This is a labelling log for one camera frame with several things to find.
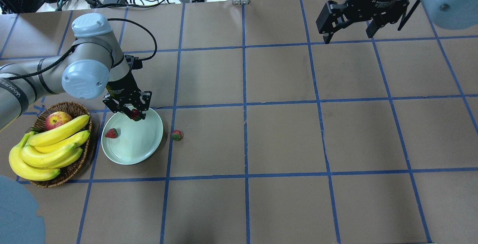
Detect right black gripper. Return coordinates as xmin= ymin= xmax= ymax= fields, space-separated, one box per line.
xmin=316 ymin=0 xmax=410 ymax=44

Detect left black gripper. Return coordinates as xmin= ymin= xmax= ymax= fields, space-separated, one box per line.
xmin=103 ymin=76 xmax=152 ymax=120

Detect red strawberry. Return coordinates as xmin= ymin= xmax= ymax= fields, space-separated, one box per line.
xmin=130 ymin=108 xmax=142 ymax=121
xmin=171 ymin=130 xmax=184 ymax=141
xmin=104 ymin=128 xmax=118 ymax=139

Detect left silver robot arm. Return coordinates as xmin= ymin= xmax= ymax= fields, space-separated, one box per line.
xmin=0 ymin=13 xmax=152 ymax=129

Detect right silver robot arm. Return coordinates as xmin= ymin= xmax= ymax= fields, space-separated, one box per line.
xmin=316 ymin=0 xmax=478 ymax=44

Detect pale green plate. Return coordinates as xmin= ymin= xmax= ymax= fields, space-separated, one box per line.
xmin=101 ymin=108 xmax=164 ymax=165

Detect woven wicker basket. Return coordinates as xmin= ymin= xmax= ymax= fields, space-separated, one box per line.
xmin=27 ymin=101 xmax=93 ymax=188

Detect red apple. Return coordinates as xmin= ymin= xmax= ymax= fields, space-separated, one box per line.
xmin=45 ymin=111 xmax=73 ymax=130

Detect yellow banana bunch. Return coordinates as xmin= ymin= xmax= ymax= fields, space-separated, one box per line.
xmin=8 ymin=114 xmax=90 ymax=181

